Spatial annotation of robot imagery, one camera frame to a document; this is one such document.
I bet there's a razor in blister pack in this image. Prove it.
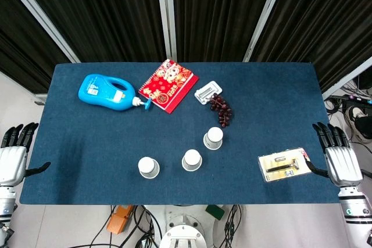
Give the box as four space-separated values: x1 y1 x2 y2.
257 147 312 184

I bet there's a black power strip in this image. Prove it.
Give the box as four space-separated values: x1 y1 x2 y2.
330 94 372 104

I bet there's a blue felt table cover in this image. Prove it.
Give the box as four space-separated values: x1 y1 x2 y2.
19 62 341 206

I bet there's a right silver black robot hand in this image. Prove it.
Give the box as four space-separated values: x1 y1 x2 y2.
305 121 364 188

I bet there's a green box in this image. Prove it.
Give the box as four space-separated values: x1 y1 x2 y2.
205 204 226 221

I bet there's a white black sneaker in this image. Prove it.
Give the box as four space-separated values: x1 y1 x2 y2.
345 105 372 141

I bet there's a black curtain panel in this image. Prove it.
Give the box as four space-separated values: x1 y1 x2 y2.
249 0 372 94
0 0 71 95
171 0 280 63
11 0 172 63

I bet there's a black cable bundle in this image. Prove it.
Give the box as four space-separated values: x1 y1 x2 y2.
217 204 242 248
324 79 372 117
69 204 163 248

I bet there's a red spiral notebook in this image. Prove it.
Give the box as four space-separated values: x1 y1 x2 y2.
138 58 200 114

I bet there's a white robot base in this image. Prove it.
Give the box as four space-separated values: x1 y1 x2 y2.
159 204 216 248

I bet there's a white frame post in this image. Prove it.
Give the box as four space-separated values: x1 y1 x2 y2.
321 55 372 100
0 0 81 63
155 0 178 63
242 0 291 63

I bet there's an orange device box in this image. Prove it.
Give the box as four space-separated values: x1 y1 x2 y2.
106 204 134 234

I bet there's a dark purple grape bunch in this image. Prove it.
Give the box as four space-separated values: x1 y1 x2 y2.
209 92 234 128

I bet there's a clear plastic tray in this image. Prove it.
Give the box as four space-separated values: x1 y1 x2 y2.
194 80 224 106

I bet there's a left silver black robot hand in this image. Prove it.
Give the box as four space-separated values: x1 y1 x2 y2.
0 122 52 187

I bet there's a white paper cup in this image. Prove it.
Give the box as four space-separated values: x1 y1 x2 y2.
203 126 224 150
137 156 160 179
181 149 203 172

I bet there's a blue detergent bottle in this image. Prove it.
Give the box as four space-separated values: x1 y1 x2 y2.
77 74 153 112

